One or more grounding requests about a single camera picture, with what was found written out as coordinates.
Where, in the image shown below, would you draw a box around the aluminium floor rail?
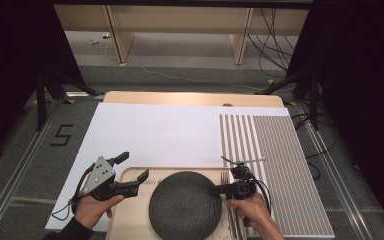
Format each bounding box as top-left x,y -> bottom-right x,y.
296,101 -> 376,240
0,99 -> 64,240

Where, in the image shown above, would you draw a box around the person's right hand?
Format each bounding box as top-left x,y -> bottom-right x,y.
225,192 -> 273,231

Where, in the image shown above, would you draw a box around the striped beige placemat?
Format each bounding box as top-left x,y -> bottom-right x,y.
218,114 -> 335,239

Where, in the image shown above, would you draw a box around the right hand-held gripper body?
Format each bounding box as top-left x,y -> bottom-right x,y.
212,178 -> 258,201

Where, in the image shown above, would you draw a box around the black textured plate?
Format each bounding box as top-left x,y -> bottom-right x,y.
148,170 -> 223,240

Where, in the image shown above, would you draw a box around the black tripod stand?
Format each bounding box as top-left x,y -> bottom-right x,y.
34,66 -> 105,132
254,68 -> 321,132

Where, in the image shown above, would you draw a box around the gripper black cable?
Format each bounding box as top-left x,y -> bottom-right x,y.
246,171 -> 273,214
50,164 -> 94,222

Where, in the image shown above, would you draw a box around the person's left hand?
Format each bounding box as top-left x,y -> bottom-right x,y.
74,194 -> 126,230

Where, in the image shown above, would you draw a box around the black curtain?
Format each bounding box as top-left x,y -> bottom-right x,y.
286,0 -> 384,234
0,0 -> 84,164

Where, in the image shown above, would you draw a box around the silver fork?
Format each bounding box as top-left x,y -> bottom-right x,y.
220,170 -> 244,239

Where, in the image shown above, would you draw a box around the bundle of black cables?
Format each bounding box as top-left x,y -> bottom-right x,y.
247,8 -> 296,79

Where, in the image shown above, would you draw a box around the white board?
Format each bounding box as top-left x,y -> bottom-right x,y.
44,102 -> 291,232

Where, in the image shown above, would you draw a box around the black floor cable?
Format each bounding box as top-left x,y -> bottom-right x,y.
291,111 -> 339,181

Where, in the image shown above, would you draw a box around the beige tray with rabbit print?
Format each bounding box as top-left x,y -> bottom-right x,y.
105,166 -> 248,240

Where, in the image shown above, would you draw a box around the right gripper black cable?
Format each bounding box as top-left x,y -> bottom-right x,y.
246,171 -> 273,214

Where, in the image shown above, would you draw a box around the light wooden table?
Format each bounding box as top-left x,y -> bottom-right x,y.
103,90 -> 285,108

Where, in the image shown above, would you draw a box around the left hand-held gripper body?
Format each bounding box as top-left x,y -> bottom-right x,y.
79,155 -> 140,202

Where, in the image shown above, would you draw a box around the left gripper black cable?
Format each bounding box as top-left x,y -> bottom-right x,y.
50,164 -> 94,222

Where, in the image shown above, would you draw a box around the beige desk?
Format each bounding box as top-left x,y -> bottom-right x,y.
53,3 -> 311,66

